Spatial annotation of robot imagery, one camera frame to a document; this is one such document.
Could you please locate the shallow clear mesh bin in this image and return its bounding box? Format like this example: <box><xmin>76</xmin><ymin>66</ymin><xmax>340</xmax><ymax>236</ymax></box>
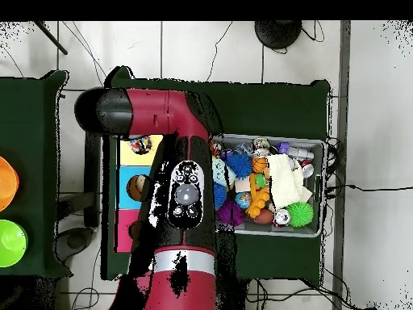
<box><xmin>211</xmin><ymin>132</ymin><xmax>327</xmax><ymax>238</ymax></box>

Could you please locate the cream waffle cloth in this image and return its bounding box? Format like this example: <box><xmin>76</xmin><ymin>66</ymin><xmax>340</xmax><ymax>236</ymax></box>
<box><xmin>266</xmin><ymin>153</ymin><xmax>313</xmax><ymax>210</ymax></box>

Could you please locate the grey stand base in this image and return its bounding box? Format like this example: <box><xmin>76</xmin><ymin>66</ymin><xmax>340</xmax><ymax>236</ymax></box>
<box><xmin>54</xmin><ymin>226</ymin><xmax>95</xmax><ymax>263</ymax></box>

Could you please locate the black power cable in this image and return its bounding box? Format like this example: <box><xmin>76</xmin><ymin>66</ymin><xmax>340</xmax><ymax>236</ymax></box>
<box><xmin>325</xmin><ymin>183</ymin><xmax>413</xmax><ymax>195</ymax></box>

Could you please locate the black round stand base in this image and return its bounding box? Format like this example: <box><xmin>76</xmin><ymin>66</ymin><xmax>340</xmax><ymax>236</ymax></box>
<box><xmin>253</xmin><ymin>20</ymin><xmax>302</xmax><ymax>50</ymax></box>

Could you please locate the green spiky rubber ball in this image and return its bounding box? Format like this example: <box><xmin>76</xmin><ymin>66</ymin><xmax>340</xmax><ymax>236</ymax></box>
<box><xmin>286</xmin><ymin>201</ymin><xmax>315</xmax><ymax>228</ymax></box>

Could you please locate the black upright panel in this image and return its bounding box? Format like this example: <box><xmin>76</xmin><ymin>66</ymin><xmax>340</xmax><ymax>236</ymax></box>
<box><xmin>84</xmin><ymin>131</ymin><xmax>102</xmax><ymax>228</ymax></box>

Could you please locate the blue spiky rubber ball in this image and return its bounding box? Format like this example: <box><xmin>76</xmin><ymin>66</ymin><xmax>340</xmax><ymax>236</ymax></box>
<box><xmin>226</xmin><ymin>153</ymin><xmax>253</xmax><ymax>179</ymax></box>
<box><xmin>214</xmin><ymin>182</ymin><xmax>229</xmax><ymax>210</ymax></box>

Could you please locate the globe print ball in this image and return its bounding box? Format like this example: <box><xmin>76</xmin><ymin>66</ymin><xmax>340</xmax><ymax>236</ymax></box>
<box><xmin>234</xmin><ymin>191</ymin><xmax>252</xmax><ymax>209</ymax></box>

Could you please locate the green plastic bowl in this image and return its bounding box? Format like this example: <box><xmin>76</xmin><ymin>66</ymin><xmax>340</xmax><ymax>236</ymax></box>
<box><xmin>0</xmin><ymin>219</ymin><xmax>29</xmax><ymax>268</ymax></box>

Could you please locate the wooden box with three holes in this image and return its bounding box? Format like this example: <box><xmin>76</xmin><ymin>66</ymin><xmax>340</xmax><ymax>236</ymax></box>
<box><xmin>114</xmin><ymin>133</ymin><xmax>165</xmax><ymax>253</ymax></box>

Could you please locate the orange plastic building block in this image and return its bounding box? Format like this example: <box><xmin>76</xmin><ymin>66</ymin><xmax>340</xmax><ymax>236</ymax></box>
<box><xmin>244</xmin><ymin>186</ymin><xmax>271</xmax><ymax>219</ymax></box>

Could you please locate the purple knobbly ball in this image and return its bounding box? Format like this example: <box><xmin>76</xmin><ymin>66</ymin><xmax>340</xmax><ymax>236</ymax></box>
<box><xmin>217</xmin><ymin>199</ymin><xmax>245</xmax><ymax>227</ymax></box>

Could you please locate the light blue waffle cloth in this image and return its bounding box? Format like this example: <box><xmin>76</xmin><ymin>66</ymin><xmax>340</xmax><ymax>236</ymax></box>
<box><xmin>212</xmin><ymin>156</ymin><xmax>236</xmax><ymax>188</ymax></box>

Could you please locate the black pole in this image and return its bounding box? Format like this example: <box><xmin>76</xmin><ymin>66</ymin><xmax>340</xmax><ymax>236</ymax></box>
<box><xmin>32</xmin><ymin>20</ymin><xmax>69</xmax><ymax>56</ymax></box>

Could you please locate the dark green table cloth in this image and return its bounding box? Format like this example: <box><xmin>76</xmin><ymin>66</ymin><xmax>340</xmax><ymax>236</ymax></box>
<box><xmin>101</xmin><ymin>65</ymin><xmax>332</xmax><ymax>280</ymax></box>
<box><xmin>0</xmin><ymin>69</ymin><xmax>72</xmax><ymax>279</ymax></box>

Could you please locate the silver drink can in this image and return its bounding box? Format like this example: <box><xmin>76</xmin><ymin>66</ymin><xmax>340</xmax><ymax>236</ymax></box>
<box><xmin>273</xmin><ymin>208</ymin><xmax>292</xmax><ymax>228</ymax></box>

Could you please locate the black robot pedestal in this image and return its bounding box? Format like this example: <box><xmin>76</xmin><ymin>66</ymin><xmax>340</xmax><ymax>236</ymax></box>
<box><xmin>225</xmin><ymin>277</ymin><xmax>250</xmax><ymax>310</ymax></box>

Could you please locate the orange plastic bowl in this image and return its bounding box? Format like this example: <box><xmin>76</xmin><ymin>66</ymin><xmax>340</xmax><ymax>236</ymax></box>
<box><xmin>0</xmin><ymin>156</ymin><xmax>20</xmax><ymax>213</ymax></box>

